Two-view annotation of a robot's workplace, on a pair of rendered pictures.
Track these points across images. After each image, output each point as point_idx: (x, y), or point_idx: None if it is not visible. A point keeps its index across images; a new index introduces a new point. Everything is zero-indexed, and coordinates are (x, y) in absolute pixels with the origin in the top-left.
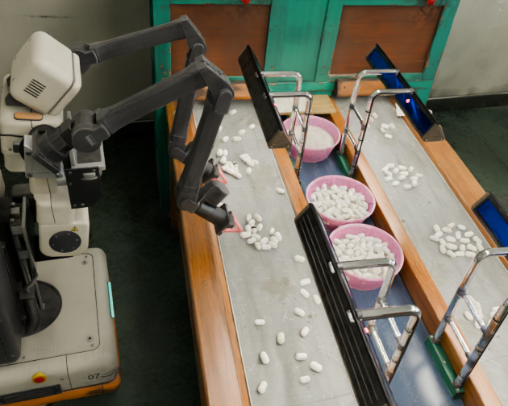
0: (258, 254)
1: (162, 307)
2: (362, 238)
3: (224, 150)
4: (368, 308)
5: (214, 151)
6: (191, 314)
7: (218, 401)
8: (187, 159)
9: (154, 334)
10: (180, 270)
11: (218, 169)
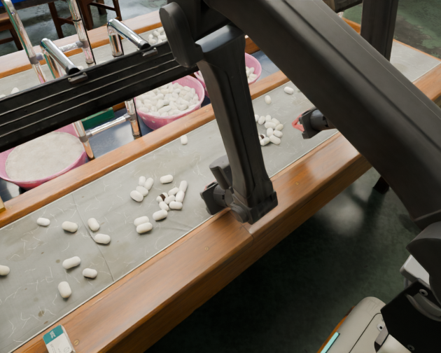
0: (285, 126)
1: (245, 343)
2: None
3: (138, 220)
4: (261, 76)
5: (138, 240)
6: (365, 165)
7: (428, 92)
8: (386, 57)
9: (278, 328)
10: None
11: (215, 180)
